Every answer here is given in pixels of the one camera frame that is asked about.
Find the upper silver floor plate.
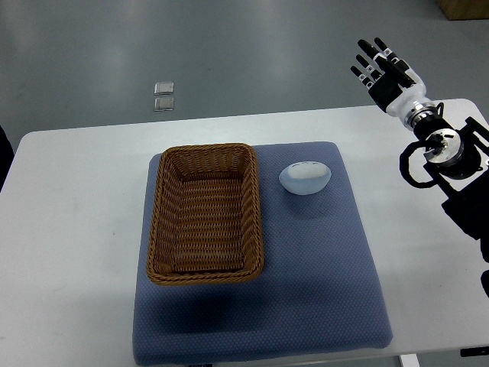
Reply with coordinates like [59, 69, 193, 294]
[154, 81, 174, 96]

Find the lower silver floor plate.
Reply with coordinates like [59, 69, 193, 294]
[154, 97, 174, 112]

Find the blue cushion mat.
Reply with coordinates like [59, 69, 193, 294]
[133, 141, 393, 365]

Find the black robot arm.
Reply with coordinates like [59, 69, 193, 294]
[351, 37, 488, 259]

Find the brown cardboard box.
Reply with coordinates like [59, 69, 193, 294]
[436, 0, 488, 21]

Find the black object at left edge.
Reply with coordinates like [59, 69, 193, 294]
[0, 127, 15, 189]

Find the silver floor plate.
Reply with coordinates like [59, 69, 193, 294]
[154, 97, 174, 112]
[154, 81, 174, 96]

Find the light blue egg toy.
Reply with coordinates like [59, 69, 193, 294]
[279, 161, 332, 196]

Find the brown wicker basket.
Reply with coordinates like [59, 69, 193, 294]
[146, 143, 264, 286]

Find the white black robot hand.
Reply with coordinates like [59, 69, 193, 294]
[350, 37, 426, 115]

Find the black table bracket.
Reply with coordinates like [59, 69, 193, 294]
[460, 346, 489, 358]

